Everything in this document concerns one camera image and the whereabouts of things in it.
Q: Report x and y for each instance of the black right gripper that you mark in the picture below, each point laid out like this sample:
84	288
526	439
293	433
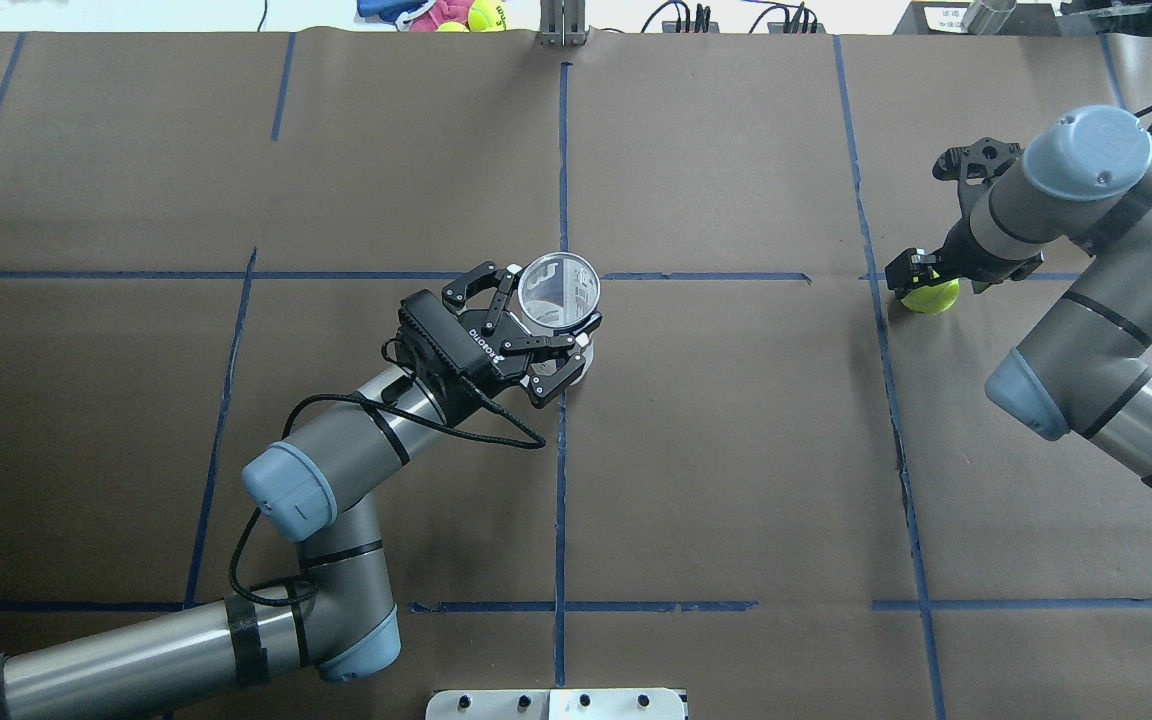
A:
960	249

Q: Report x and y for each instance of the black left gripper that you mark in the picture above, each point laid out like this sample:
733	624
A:
477	352

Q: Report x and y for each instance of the yellow tennis ball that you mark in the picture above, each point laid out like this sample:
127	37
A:
932	300

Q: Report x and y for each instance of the white tennis ball can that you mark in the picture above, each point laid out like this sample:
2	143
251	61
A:
557	294

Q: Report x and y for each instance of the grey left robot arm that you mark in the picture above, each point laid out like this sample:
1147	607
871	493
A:
308	577

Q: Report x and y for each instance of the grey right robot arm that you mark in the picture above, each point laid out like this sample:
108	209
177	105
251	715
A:
1088	179

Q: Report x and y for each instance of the yellow ball among toys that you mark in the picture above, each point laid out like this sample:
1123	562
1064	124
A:
487	16

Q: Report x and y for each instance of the pink and blue toy pile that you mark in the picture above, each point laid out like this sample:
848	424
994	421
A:
415	16

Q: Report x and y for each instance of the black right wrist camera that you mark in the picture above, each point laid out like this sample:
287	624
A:
974	168

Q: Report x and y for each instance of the aluminium frame post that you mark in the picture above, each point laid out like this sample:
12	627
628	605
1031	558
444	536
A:
562	23

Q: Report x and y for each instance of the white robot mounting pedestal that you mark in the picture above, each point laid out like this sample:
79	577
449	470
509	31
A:
559	703

